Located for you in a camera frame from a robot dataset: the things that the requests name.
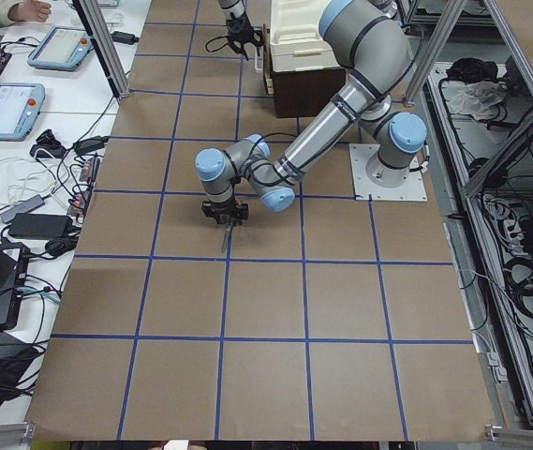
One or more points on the large black power brick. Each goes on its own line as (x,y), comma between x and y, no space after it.
(39,226)

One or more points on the person's hand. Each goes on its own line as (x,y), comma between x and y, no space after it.
(30,11)

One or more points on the teach pendant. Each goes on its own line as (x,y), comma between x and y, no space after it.
(20,104)
(63,49)

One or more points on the cream plastic tray box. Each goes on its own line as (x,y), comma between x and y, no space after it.
(301,35)

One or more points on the white crumpled cloth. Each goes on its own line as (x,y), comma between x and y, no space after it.
(479,100)

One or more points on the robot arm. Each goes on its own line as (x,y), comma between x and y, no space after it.
(373,50)
(233,9)

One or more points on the grey orange scissors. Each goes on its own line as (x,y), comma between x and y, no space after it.
(226,239)

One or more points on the aluminium frame post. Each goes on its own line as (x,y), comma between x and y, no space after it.
(94,24)

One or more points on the black power adapter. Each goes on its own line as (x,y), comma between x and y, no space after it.
(124,37)

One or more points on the lower teach pendant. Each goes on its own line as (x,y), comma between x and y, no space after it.
(20,104)

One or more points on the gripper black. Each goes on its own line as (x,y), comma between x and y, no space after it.
(227,214)
(238,28)

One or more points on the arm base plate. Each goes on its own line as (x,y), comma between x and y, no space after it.
(372,181)

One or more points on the upper teach pendant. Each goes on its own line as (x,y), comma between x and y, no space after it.
(63,49)

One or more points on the dark wooden drawer cabinet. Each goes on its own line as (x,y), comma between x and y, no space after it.
(300,75)

